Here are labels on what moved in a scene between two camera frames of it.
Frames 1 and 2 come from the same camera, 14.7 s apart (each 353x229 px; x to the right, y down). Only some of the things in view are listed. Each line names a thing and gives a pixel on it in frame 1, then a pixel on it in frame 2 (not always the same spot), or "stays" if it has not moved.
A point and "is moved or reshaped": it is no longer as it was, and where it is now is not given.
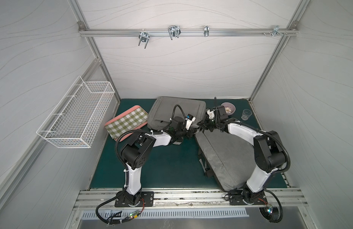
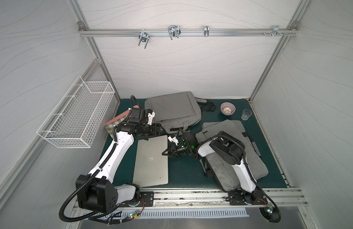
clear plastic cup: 246,114 stays
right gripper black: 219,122 to 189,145
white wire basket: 76,122 stays
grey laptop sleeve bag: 232,159 stays
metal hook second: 174,31 stays
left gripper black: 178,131 to 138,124
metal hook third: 206,31 stays
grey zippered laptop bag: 164,108 is moved or reshaped
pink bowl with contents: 230,108 stays
